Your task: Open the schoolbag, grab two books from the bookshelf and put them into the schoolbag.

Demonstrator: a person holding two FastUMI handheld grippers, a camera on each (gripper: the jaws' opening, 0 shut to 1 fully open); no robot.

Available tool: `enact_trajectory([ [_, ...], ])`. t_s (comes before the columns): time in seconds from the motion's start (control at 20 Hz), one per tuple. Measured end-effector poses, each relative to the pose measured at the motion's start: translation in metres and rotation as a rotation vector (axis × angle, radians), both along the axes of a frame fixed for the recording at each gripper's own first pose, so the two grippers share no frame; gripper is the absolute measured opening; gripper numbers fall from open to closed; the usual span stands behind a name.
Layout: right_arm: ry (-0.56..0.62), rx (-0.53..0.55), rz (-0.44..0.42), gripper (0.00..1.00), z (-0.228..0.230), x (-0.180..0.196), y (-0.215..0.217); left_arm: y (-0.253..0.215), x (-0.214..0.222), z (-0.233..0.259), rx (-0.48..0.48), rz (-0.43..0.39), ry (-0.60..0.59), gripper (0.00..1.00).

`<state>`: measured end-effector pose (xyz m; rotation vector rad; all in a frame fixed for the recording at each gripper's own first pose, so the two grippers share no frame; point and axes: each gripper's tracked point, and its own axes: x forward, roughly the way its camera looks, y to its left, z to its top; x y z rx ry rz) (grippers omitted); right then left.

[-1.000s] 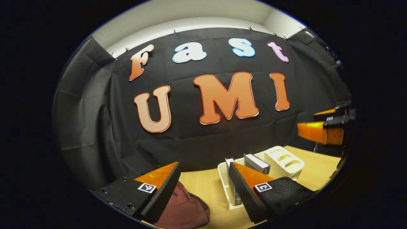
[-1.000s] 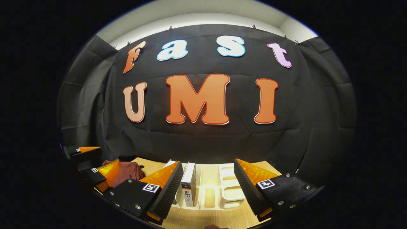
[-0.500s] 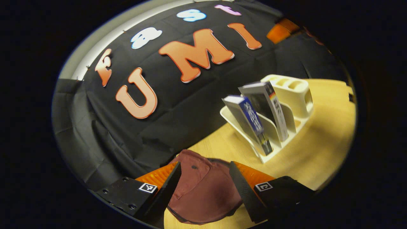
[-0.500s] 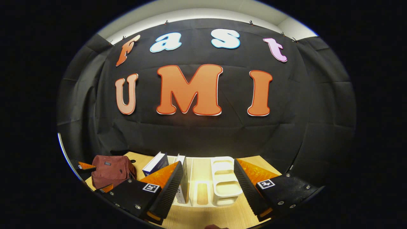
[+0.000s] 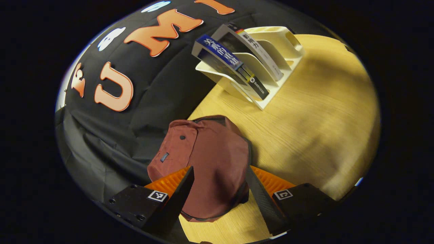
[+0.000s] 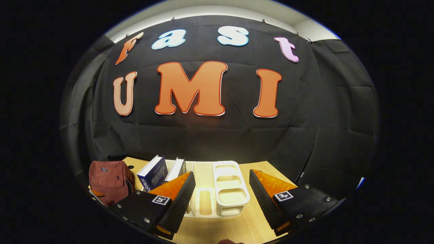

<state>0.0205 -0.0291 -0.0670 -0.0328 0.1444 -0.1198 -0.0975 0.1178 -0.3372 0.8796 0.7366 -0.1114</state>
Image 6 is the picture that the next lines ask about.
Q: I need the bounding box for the white bookshelf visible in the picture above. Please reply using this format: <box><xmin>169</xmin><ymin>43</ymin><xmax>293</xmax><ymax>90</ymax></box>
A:
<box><xmin>176</xmin><ymin>160</ymin><xmax>251</xmax><ymax>218</ymax></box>

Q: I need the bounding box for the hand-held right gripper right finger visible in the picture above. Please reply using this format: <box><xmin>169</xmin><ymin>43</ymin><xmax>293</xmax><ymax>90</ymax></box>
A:
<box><xmin>250</xmin><ymin>169</ymin><xmax>341</xmax><ymax>237</ymax></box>

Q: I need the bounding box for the maroon schoolbag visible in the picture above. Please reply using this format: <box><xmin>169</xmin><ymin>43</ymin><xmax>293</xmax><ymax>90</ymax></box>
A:
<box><xmin>89</xmin><ymin>160</ymin><xmax>135</xmax><ymax>207</ymax></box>

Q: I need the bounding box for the blue book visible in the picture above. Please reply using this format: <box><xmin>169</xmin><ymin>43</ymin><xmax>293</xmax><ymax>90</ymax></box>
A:
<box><xmin>137</xmin><ymin>155</ymin><xmax>168</xmax><ymax>192</ymax></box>

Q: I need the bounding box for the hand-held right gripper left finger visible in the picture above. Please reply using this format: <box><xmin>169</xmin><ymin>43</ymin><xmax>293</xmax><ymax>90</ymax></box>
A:
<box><xmin>112</xmin><ymin>171</ymin><xmax>196</xmax><ymax>240</ymax></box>

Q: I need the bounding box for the white portrait cover book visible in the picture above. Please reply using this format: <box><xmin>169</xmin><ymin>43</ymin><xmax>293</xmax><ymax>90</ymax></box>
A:
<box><xmin>164</xmin><ymin>158</ymin><xmax>187</xmax><ymax>182</ymax></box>

